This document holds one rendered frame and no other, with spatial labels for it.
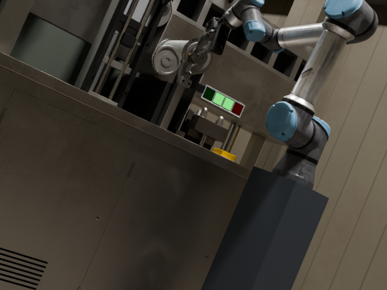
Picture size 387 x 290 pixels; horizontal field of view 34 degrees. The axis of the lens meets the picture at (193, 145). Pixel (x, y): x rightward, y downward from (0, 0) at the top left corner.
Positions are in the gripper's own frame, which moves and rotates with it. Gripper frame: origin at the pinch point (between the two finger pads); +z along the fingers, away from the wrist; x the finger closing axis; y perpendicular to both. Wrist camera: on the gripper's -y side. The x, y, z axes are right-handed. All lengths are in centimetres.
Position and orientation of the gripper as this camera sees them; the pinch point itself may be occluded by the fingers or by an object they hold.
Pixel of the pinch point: (198, 52)
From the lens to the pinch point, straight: 260.2
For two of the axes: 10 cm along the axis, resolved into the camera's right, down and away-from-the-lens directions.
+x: -7.9, -3.7, -5.0
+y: 0.0, -8.0, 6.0
